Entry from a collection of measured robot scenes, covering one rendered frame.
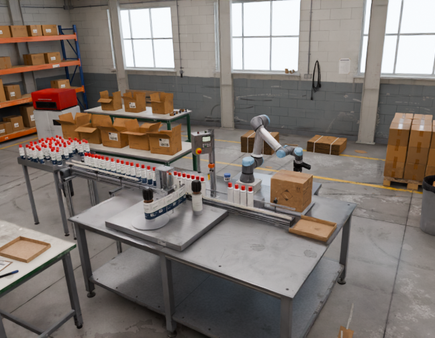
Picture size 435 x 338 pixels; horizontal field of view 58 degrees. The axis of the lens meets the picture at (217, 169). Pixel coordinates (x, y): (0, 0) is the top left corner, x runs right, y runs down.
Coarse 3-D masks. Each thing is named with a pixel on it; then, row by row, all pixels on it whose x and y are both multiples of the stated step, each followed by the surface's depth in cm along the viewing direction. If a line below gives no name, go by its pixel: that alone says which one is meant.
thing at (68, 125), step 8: (56, 120) 591; (64, 120) 611; (72, 120) 624; (80, 120) 593; (88, 120) 608; (64, 128) 603; (72, 128) 595; (64, 136) 609; (72, 136) 601; (80, 136) 598
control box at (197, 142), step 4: (196, 132) 354; (200, 132) 354; (192, 136) 350; (196, 136) 346; (200, 136) 347; (192, 140) 352; (196, 140) 347; (200, 140) 348; (192, 144) 354; (196, 144) 348; (200, 144) 350; (192, 148) 356; (196, 148) 349; (200, 148) 351; (204, 148) 352; (208, 148) 354; (192, 152) 358; (196, 152) 350; (204, 152) 354; (208, 152) 355
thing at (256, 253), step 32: (128, 192) 392; (256, 192) 382; (96, 224) 332; (224, 224) 324; (256, 224) 322; (192, 256) 281; (224, 256) 279; (256, 256) 278; (288, 256) 277; (320, 256) 275; (288, 288) 243
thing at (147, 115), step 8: (88, 112) 814; (96, 112) 802; (104, 112) 797; (112, 112) 794; (120, 112) 792; (128, 112) 789; (144, 112) 784; (184, 112) 771; (112, 120) 886; (144, 120) 754; (152, 120) 744; (160, 120) 735; (168, 120) 719; (168, 128) 730
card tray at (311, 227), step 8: (304, 216) 326; (296, 224) 319; (304, 224) 319; (312, 224) 318; (320, 224) 318; (328, 224) 316; (336, 224) 311; (296, 232) 304; (304, 232) 300; (312, 232) 306; (320, 232) 306; (328, 232) 305; (320, 240) 295
